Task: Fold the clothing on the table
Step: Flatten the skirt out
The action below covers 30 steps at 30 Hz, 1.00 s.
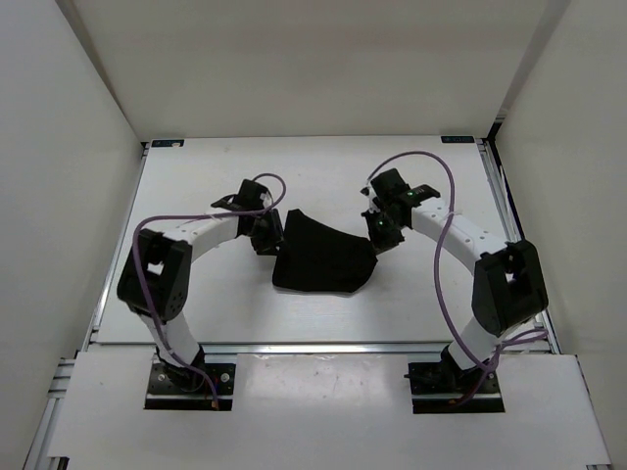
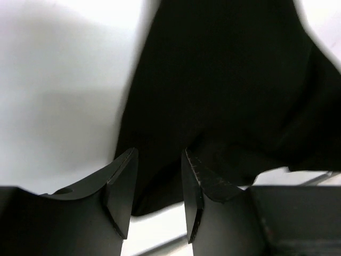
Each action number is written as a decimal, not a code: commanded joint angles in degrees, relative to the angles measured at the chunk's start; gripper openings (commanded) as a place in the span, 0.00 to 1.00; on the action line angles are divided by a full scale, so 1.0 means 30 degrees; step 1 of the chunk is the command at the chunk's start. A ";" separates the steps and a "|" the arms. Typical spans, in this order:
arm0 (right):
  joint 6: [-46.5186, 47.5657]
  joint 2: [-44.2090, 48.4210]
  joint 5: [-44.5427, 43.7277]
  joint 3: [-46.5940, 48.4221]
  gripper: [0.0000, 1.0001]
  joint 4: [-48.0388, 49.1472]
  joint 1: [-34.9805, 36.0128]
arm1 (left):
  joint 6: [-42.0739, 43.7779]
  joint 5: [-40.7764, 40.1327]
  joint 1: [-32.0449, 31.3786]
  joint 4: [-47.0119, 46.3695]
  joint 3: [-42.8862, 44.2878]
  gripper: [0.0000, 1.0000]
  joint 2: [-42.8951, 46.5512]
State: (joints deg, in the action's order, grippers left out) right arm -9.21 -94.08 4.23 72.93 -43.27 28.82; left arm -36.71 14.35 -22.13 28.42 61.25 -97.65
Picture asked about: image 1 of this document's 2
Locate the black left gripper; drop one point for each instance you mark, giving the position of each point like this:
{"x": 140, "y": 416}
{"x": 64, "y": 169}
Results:
{"x": 274, "y": 238}

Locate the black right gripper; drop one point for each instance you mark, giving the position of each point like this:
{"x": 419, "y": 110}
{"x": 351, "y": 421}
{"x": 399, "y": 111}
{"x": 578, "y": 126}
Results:
{"x": 379, "y": 243}

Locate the black skirt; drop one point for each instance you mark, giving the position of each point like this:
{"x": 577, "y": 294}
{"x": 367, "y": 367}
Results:
{"x": 316, "y": 258}

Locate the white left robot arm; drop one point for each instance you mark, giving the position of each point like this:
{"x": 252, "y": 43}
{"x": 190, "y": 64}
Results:
{"x": 154, "y": 282}

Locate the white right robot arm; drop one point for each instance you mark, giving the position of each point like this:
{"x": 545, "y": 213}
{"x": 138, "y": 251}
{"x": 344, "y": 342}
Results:
{"x": 508, "y": 283}

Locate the blue right corner label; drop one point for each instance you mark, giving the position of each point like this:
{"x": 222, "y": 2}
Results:
{"x": 456, "y": 139}

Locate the blue corner label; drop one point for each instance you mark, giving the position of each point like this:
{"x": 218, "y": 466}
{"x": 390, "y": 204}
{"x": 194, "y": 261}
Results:
{"x": 456, "y": 139}
{"x": 167, "y": 143}

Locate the blue left corner label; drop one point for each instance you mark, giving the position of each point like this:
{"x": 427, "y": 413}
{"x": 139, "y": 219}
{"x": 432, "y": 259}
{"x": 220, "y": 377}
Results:
{"x": 167, "y": 143}

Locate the white front cover board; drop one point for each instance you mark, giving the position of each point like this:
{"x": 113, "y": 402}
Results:
{"x": 327, "y": 412}

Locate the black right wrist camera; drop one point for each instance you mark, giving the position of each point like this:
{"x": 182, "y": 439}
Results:
{"x": 388, "y": 188}

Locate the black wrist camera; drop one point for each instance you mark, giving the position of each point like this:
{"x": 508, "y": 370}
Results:
{"x": 388, "y": 188}
{"x": 251, "y": 196}

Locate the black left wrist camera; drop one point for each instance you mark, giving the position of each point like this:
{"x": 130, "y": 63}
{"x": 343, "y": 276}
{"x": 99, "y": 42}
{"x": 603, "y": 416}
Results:
{"x": 251, "y": 196}

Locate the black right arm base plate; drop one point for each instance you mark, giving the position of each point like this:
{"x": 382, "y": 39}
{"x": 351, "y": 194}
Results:
{"x": 433, "y": 391}

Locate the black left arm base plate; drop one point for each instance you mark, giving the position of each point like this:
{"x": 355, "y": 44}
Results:
{"x": 162, "y": 393}

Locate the aluminium right frame rail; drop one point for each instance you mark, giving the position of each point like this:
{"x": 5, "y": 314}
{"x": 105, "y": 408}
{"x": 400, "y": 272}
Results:
{"x": 510, "y": 219}

